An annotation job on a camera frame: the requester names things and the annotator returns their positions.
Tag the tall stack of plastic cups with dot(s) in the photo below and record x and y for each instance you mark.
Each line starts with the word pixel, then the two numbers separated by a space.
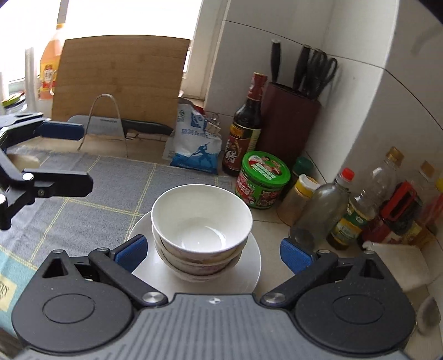
pixel 31 79

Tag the gold-capped plastic bottle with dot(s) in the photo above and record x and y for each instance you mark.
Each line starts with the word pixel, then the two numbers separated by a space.
pixel 429 200

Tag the green sauce tub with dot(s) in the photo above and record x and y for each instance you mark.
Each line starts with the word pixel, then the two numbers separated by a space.
pixel 263 180

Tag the black kitchen scissors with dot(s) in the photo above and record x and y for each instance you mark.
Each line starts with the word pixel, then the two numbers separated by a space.
pixel 327 74

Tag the glass jar with black lid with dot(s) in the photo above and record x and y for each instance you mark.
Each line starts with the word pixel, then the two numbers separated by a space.
pixel 14 103

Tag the grey checked dish mat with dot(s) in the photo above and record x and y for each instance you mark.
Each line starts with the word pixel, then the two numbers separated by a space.
pixel 103 188

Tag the metal binder clip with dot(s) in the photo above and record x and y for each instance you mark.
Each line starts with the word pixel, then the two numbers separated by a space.
pixel 215 126

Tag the bamboo cutting board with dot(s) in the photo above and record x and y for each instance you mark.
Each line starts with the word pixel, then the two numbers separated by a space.
pixel 121 76

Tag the white and blue salt bag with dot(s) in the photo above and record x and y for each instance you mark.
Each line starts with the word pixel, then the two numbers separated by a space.
pixel 193 147

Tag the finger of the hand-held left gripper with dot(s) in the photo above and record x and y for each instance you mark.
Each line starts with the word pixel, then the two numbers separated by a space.
pixel 62 183
pixel 62 129

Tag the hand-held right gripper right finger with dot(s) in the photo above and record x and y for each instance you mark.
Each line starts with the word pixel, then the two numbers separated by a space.
pixel 297 256

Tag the orange cooking wine bottle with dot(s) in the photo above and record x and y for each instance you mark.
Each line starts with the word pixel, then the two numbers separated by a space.
pixel 48 78

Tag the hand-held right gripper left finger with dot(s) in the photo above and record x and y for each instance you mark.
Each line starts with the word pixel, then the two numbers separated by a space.
pixel 133 254

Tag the dark red knife block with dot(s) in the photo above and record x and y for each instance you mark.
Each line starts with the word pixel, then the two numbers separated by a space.
pixel 287 121

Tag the clear glass bottle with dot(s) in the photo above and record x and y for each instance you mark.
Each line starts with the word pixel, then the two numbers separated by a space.
pixel 322 211

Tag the oil bottle with green label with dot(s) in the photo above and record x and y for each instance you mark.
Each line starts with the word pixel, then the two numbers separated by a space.
pixel 367 204

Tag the yellow-lidded spice jar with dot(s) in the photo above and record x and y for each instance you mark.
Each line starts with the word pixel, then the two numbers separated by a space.
pixel 294 204

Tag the dark vinegar bottle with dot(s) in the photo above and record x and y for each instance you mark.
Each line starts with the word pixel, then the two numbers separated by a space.
pixel 242 138

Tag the white bowl with pink flowers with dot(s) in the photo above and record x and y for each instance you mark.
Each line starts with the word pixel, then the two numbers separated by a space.
pixel 200 214
pixel 180 264
pixel 200 277

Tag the white plate with red flowers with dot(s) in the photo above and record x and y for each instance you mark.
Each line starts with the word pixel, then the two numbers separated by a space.
pixel 244 264

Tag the green-lidded spice jar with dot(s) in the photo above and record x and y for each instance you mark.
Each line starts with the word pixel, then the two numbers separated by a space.
pixel 303 166

